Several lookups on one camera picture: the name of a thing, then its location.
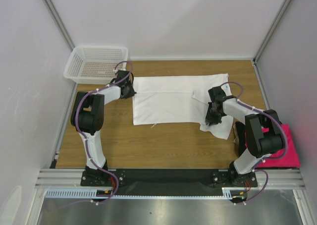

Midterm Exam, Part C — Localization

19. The white t shirt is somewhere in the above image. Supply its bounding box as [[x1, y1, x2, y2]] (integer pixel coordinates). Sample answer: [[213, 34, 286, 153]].
[[133, 73, 233, 140]]

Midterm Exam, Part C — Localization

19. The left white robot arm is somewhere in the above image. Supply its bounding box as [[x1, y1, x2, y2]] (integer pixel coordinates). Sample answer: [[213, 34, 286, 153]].
[[70, 70, 136, 186]]

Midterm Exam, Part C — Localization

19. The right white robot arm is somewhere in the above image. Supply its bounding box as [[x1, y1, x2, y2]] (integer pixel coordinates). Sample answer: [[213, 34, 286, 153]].
[[205, 86, 288, 187]]

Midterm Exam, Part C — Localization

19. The folded black t shirt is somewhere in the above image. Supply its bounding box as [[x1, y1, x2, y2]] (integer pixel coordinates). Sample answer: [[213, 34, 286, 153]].
[[234, 120, 300, 170]]

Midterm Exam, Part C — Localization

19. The white plastic basket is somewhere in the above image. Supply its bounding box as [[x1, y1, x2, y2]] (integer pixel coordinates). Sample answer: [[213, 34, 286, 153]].
[[63, 46, 128, 85]]

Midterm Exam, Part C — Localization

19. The folded pink t shirt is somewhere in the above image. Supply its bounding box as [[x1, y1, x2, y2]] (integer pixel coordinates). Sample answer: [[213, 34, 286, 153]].
[[255, 124, 301, 169]]

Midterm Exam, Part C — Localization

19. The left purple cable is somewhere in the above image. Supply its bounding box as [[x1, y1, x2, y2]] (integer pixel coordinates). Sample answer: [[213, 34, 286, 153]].
[[46, 60, 134, 211]]

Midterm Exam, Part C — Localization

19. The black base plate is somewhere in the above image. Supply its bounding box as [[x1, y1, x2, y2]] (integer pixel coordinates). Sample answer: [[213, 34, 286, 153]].
[[80, 168, 258, 197]]

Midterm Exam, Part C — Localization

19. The aluminium frame rail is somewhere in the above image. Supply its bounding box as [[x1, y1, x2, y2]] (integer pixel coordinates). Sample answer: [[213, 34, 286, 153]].
[[36, 169, 306, 205]]

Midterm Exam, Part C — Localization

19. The left corner aluminium post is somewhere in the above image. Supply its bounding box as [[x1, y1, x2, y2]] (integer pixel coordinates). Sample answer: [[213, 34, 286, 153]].
[[42, 0, 75, 51]]

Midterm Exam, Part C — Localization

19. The corner aluminium post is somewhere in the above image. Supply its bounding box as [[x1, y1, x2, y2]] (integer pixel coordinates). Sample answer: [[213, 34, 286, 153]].
[[42, 0, 75, 51], [253, 0, 293, 64]]

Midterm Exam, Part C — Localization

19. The right corner aluminium post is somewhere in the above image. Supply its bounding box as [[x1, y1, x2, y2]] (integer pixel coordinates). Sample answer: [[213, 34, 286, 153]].
[[253, 0, 293, 64]]

